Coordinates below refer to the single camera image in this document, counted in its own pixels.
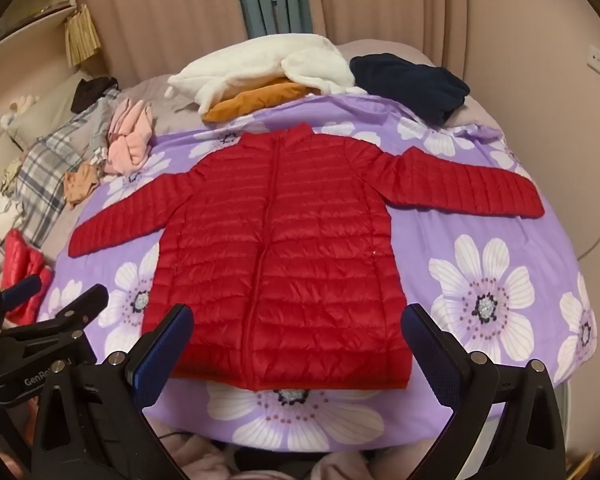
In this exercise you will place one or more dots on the plaid garment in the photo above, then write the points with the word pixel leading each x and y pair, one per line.
pixel 45 160

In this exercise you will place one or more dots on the tan small cloth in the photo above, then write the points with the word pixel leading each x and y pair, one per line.
pixel 80 185

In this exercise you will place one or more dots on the navy garment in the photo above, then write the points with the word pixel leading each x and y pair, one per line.
pixel 410 82

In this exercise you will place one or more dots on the teal curtain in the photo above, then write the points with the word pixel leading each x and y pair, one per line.
pixel 270 0

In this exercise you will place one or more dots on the pink curtain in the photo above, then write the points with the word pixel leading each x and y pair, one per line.
pixel 155 10

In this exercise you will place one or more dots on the purple floral blanket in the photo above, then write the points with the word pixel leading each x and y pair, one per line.
pixel 480 220

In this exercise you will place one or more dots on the pink garment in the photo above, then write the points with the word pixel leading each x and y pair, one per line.
pixel 130 135

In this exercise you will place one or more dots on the shiny red jacket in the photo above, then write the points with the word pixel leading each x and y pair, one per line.
pixel 22 260

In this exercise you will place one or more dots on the red puffer jacket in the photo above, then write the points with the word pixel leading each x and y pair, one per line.
pixel 290 240

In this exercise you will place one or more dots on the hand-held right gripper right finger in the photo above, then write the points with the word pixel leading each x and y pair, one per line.
pixel 430 355

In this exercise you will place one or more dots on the orange garment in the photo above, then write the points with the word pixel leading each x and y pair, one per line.
pixel 250 100

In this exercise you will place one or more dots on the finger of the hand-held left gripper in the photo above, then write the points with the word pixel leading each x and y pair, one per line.
pixel 82 301
pixel 26 286

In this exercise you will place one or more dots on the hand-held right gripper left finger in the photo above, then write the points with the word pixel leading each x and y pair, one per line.
pixel 162 352

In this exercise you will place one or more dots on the black garment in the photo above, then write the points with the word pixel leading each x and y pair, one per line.
pixel 92 91

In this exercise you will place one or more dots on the straw hanging ornament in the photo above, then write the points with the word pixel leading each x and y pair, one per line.
pixel 82 35

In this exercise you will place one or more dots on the beige bed sheet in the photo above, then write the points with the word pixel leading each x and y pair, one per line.
pixel 177 120

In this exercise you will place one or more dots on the white fleece garment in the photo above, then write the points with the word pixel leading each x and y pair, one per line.
pixel 240 67

